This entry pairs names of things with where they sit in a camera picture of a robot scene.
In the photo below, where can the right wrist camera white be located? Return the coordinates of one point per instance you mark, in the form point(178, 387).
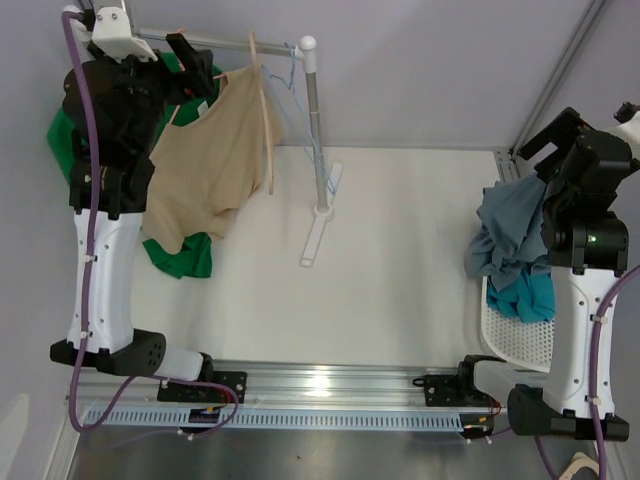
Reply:
point(627, 128)

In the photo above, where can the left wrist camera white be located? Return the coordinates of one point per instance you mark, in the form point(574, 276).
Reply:
point(113, 34)

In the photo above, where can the grey blue t shirt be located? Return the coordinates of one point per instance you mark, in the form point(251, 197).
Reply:
point(509, 240)

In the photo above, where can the white laundry basket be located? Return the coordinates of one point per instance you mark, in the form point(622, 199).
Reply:
point(527, 346)

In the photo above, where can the green t shirt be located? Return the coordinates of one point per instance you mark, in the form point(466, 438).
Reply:
point(194, 259)

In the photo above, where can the pink wire hanger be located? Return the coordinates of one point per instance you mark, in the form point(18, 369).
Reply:
point(219, 78)

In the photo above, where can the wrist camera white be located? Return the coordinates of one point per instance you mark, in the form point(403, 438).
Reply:
point(113, 34)
point(627, 128)

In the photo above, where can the wooden hanger on floor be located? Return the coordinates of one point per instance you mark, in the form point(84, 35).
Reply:
point(579, 462)

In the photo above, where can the teal t shirt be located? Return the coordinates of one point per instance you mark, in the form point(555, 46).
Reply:
point(529, 297)

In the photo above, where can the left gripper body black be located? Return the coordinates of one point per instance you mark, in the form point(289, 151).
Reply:
point(154, 84)

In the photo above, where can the blue wire hanger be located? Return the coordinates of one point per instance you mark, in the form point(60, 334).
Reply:
point(305, 120)

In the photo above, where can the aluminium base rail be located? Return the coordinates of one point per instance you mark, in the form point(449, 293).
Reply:
point(291, 385)

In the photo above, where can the beige wooden hanger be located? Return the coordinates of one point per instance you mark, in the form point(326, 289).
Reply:
point(269, 146)

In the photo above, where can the metal clothes rack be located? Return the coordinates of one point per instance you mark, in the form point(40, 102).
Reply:
point(79, 21)

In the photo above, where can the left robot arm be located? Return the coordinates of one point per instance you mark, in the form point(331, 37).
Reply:
point(108, 191)

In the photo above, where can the slotted cable duct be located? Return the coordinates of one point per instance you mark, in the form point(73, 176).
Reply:
point(410, 421)

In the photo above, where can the beige t shirt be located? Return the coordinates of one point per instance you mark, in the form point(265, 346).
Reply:
point(207, 170)

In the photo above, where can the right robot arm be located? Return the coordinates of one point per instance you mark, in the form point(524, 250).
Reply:
point(587, 246)

